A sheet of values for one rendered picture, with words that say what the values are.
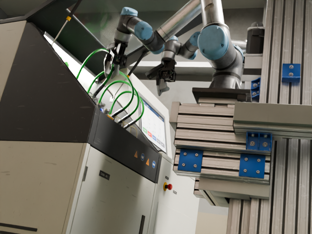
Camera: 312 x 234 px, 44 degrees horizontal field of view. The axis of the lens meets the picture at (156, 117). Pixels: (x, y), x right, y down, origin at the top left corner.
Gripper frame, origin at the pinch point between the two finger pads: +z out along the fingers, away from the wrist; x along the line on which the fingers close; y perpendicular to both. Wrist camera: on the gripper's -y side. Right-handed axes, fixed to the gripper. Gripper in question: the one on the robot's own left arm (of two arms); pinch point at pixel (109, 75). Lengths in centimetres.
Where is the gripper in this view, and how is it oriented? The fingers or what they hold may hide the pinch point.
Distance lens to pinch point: 200.5
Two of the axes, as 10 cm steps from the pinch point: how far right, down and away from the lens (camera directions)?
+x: 8.7, 0.9, 4.8
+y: 3.7, 5.0, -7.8
